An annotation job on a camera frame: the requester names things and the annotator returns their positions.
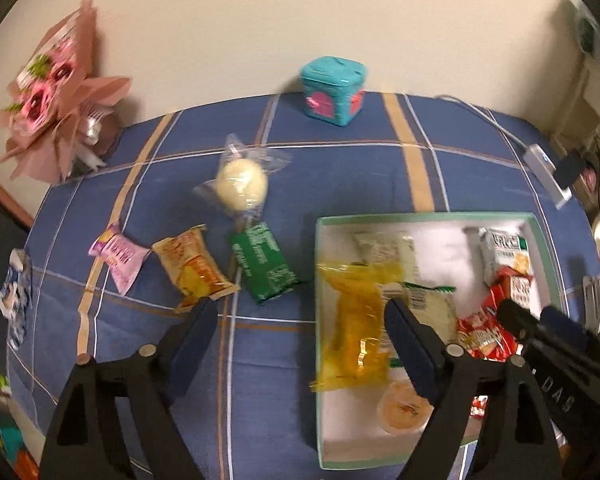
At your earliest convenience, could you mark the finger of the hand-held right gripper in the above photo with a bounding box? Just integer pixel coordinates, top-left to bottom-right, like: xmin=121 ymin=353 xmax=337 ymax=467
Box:
xmin=496 ymin=299 xmax=600 ymax=380
xmin=540 ymin=306 xmax=600 ymax=371

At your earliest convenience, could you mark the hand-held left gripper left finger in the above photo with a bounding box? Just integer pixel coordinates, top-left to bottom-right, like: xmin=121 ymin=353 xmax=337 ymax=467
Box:
xmin=39 ymin=297 xmax=220 ymax=480

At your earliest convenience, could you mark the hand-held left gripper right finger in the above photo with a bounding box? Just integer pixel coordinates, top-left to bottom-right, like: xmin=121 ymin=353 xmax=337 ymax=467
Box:
xmin=382 ymin=297 xmax=563 ymax=480

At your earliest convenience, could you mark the red and white snack packet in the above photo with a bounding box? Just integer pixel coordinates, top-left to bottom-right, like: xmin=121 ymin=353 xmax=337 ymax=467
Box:
xmin=490 ymin=267 xmax=536 ymax=311

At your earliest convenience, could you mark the large red gold packet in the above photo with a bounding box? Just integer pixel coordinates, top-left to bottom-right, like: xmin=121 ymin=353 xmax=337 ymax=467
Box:
xmin=455 ymin=290 xmax=528 ymax=418

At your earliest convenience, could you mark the white packet with green trim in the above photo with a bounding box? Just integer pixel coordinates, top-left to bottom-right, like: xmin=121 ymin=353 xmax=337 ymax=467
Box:
xmin=402 ymin=282 xmax=458 ymax=348

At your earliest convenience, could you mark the yellow clear snack packet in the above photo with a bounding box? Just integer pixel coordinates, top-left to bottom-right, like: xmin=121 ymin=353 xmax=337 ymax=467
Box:
xmin=310 ymin=260 xmax=403 ymax=391

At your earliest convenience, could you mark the white box with green rim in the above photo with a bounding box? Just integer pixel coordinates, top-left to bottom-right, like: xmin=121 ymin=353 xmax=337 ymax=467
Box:
xmin=314 ymin=211 xmax=571 ymax=471

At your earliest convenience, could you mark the white green yellow snack packet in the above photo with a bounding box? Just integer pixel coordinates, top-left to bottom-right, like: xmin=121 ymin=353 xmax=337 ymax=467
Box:
xmin=477 ymin=227 xmax=533 ymax=276

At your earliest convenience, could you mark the yellow orange snack packet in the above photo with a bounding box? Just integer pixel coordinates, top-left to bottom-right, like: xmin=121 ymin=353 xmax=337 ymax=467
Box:
xmin=151 ymin=225 xmax=241 ymax=313

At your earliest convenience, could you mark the blue plaid blanket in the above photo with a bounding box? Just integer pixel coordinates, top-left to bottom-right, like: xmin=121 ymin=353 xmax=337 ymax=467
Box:
xmin=5 ymin=91 xmax=600 ymax=480

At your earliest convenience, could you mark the cream snack packet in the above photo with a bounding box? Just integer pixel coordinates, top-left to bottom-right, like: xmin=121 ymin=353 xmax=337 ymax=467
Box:
xmin=352 ymin=231 xmax=421 ymax=286

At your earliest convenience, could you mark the small purple snack packet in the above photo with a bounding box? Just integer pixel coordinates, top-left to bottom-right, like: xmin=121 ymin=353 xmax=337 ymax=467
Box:
xmin=88 ymin=222 xmax=151 ymax=296

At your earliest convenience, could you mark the black plug adapter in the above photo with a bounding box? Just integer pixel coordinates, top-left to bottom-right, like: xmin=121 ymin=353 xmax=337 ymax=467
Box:
xmin=552 ymin=154 xmax=586 ymax=188

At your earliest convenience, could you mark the white power strip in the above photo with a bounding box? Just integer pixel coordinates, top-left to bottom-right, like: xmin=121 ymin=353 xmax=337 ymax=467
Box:
xmin=522 ymin=143 xmax=573 ymax=209

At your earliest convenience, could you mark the round white bun clear wrapper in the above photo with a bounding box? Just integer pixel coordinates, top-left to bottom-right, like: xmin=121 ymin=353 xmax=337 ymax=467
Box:
xmin=192 ymin=133 xmax=293 ymax=226

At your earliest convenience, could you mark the blue white packet at edge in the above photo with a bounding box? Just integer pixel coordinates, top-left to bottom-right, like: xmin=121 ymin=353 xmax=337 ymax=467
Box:
xmin=0 ymin=248 xmax=33 ymax=351

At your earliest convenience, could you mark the white shelf unit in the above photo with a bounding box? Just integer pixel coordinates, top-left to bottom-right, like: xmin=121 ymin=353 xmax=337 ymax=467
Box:
xmin=550 ymin=0 xmax=600 ymax=211

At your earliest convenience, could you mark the teal house-shaped box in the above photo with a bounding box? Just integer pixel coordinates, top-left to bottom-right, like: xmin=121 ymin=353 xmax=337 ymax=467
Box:
xmin=299 ymin=57 xmax=368 ymax=127

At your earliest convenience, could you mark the pink flower bouquet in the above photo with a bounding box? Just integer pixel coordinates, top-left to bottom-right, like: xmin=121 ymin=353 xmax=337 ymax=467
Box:
xmin=0 ymin=0 xmax=133 ymax=183

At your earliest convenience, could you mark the white cable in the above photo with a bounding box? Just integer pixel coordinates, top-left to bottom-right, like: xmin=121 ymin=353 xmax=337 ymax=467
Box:
xmin=432 ymin=94 xmax=531 ymax=151

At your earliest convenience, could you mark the brown wooden rail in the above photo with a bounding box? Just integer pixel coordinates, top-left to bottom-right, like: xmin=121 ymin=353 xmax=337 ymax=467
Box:
xmin=0 ymin=160 xmax=36 ymax=231

